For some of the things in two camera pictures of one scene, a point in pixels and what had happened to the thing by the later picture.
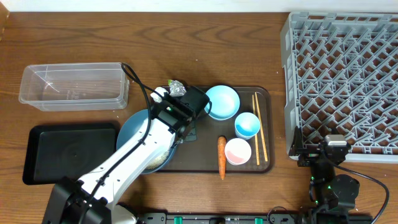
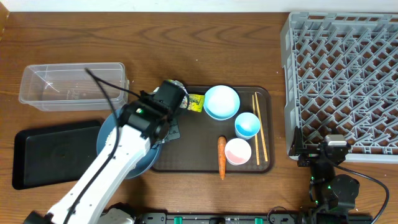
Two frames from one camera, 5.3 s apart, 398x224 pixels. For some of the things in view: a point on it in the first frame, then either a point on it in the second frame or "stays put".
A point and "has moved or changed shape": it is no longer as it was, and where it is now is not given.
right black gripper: x=297 y=147 stays put
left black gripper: x=194 y=133 → x=176 y=132
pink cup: x=237 y=151 stays put
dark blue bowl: x=130 y=125 has moved or changed shape
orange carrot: x=221 y=147 stays put
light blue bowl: x=224 y=102 stays put
